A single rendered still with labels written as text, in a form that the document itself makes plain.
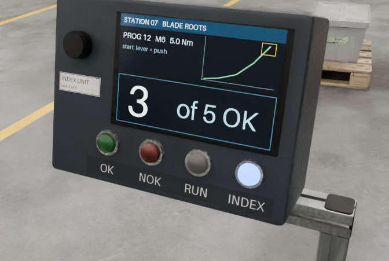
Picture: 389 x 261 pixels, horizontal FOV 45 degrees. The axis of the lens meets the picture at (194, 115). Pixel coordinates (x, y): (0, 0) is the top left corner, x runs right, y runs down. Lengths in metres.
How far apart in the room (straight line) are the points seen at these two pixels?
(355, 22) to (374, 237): 1.83
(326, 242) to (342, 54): 3.20
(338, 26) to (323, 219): 3.13
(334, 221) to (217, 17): 0.24
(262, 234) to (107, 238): 0.66
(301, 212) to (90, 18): 0.29
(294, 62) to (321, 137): 2.48
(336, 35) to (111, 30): 3.21
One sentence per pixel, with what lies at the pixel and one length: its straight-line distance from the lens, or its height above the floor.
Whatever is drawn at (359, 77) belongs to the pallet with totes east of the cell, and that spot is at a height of 0.09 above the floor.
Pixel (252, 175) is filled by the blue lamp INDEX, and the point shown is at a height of 1.12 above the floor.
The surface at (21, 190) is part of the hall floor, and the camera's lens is 2.50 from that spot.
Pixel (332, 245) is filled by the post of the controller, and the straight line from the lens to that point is 0.53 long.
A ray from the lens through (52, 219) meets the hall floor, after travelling 2.26.
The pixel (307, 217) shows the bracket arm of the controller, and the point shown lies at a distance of 0.52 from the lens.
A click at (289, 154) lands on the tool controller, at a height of 1.14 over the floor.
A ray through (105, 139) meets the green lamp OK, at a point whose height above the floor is 1.12.
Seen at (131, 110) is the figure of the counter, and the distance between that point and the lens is 0.46.
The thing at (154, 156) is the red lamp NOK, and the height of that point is 1.12.
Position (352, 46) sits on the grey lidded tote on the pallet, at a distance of 3.65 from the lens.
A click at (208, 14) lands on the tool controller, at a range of 0.42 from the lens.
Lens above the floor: 1.35
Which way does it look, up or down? 26 degrees down
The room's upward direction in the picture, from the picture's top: 1 degrees counter-clockwise
